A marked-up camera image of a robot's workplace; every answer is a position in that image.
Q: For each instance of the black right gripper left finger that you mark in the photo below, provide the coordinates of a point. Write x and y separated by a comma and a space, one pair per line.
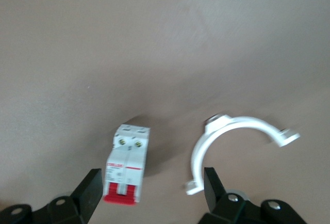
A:
87, 195

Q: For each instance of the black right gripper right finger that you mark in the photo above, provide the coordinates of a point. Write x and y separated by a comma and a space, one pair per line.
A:
214, 190

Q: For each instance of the white circuit breaker red switch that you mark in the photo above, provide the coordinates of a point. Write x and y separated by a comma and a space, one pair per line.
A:
126, 162

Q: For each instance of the white half-round pipe clamp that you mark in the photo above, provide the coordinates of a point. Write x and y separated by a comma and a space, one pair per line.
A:
199, 154

